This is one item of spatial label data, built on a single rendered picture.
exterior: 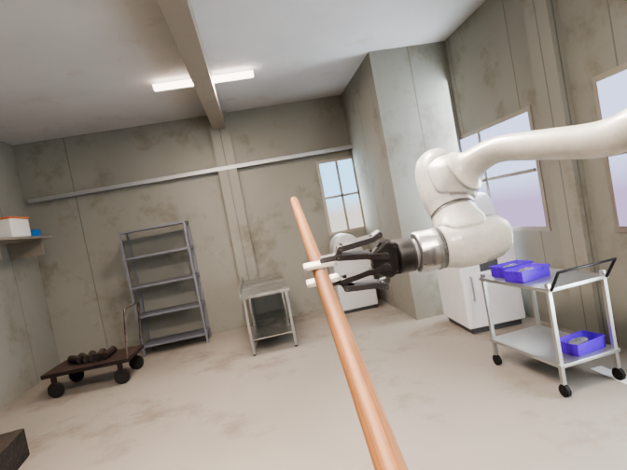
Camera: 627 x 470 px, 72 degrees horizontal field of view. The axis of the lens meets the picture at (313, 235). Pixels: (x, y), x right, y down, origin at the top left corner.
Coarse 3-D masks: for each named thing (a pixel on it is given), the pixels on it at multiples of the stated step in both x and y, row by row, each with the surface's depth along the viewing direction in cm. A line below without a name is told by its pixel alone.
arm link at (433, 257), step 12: (432, 228) 91; (420, 240) 89; (432, 240) 89; (444, 240) 88; (420, 252) 89; (432, 252) 88; (444, 252) 88; (420, 264) 90; (432, 264) 89; (444, 264) 89
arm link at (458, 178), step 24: (600, 120) 71; (624, 120) 67; (480, 144) 90; (504, 144) 85; (528, 144) 80; (552, 144) 76; (576, 144) 73; (600, 144) 70; (624, 144) 68; (432, 168) 96; (456, 168) 92; (480, 168) 91; (432, 192) 96; (456, 192) 93
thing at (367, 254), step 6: (342, 252) 91; (348, 252) 91; (354, 252) 91; (360, 252) 91; (366, 252) 91; (336, 258) 89; (342, 258) 89; (348, 258) 89; (354, 258) 90; (360, 258) 90; (366, 258) 90; (372, 258) 90; (378, 258) 90; (384, 258) 90
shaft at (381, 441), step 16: (304, 224) 124; (304, 240) 111; (320, 272) 87; (320, 288) 81; (336, 304) 72; (336, 320) 67; (336, 336) 64; (352, 336) 63; (352, 352) 58; (352, 368) 55; (352, 384) 52; (368, 384) 51; (368, 400) 48; (368, 416) 46; (384, 416) 46; (368, 432) 44; (384, 432) 43; (368, 448) 44; (384, 448) 41; (384, 464) 40; (400, 464) 40
